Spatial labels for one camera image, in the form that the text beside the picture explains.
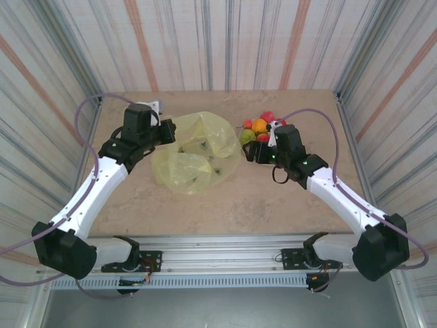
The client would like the yellow translucent plastic bag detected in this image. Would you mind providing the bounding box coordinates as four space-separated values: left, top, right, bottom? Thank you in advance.
151 111 242 195

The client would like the white plaid round plate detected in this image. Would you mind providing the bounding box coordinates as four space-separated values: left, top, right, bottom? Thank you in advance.
238 118 290 168

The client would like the aluminium table side rail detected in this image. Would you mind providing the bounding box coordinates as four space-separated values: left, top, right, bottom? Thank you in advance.
335 90 390 221
79 96 104 182

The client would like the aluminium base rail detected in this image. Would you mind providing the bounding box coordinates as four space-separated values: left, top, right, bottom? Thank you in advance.
90 234 356 275

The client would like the perforated grey cable duct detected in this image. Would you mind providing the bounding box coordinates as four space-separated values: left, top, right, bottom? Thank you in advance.
51 275 308 291

